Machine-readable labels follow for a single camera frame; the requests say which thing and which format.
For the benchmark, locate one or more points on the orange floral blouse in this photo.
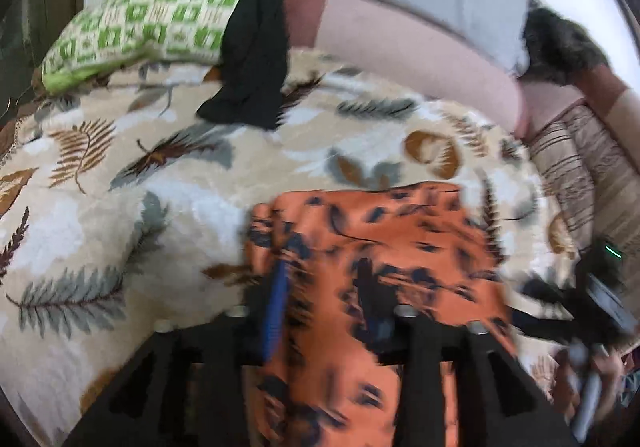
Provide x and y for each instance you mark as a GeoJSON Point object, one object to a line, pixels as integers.
{"type": "Point", "coordinates": [400, 237]}

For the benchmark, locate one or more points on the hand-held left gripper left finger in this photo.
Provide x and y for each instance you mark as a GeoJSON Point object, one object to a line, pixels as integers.
{"type": "Point", "coordinates": [277, 297]}

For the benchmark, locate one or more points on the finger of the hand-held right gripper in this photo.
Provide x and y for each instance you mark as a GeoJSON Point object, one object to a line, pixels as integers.
{"type": "Point", "coordinates": [540, 325]}
{"type": "Point", "coordinates": [545, 294]}

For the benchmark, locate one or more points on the person's right hand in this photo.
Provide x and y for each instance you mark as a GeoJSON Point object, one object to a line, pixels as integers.
{"type": "Point", "coordinates": [614, 369]}

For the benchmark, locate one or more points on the pink sofa backrest cushion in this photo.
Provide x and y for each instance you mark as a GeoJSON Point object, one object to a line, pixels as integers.
{"type": "Point", "coordinates": [400, 47]}
{"type": "Point", "coordinates": [545, 102]}

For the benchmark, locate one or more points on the small striped brown cushion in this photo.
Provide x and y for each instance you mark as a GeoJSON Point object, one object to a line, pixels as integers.
{"type": "Point", "coordinates": [565, 152]}

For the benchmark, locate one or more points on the dark furry garment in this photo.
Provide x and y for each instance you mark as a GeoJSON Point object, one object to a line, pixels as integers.
{"type": "Point", "coordinates": [560, 47]}

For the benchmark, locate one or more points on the green patterned pillow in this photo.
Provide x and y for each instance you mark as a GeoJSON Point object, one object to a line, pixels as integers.
{"type": "Point", "coordinates": [140, 22]}

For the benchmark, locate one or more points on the leaf print blanket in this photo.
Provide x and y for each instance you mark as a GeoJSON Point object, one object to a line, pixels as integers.
{"type": "Point", "coordinates": [150, 207]}

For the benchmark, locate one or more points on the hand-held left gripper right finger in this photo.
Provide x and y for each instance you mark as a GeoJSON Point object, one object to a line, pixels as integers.
{"type": "Point", "coordinates": [415, 349]}

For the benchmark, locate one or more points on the black garment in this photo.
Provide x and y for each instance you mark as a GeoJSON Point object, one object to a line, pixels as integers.
{"type": "Point", "coordinates": [255, 52]}

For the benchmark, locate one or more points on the large striped brown cushion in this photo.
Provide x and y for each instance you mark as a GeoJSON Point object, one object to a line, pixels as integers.
{"type": "Point", "coordinates": [620, 197]}

